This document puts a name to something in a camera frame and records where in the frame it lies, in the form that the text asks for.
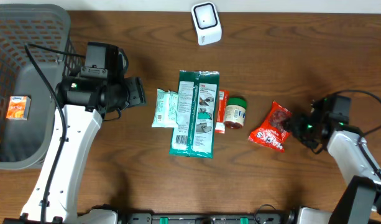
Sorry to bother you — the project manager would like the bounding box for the light green wipes pack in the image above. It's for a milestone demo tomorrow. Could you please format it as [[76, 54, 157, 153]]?
[[152, 89, 178, 128]]

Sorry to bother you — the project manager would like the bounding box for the red snack packet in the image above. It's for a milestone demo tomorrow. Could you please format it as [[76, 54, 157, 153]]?
[[248, 101, 291, 152]]

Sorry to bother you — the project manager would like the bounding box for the green lid seasoning jar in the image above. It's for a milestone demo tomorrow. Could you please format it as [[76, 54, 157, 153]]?
[[223, 98, 247, 129]]

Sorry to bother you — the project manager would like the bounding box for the red stick sachet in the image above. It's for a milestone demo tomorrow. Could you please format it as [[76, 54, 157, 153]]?
[[214, 90, 229, 134]]

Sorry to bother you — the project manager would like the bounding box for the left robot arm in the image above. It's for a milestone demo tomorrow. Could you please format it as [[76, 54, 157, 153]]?
[[3, 77, 145, 223]]

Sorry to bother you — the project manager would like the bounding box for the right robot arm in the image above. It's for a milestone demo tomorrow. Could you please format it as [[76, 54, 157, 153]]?
[[283, 111, 381, 223]]

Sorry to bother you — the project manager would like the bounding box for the white barcode scanner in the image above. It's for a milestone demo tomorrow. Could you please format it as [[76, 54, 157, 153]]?
[[191, 1, 223, 45]]

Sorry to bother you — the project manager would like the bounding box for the orange tissue pack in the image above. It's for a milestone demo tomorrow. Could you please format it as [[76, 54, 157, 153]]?
[[6, 96, 31, 120]]

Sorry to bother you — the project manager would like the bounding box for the left black cable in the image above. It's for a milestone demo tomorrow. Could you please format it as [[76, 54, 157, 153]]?
[[24, 42, 85, 224]]

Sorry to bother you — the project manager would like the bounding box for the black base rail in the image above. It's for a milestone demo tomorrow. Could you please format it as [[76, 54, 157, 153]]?
[[78, 212, 296, 224]]

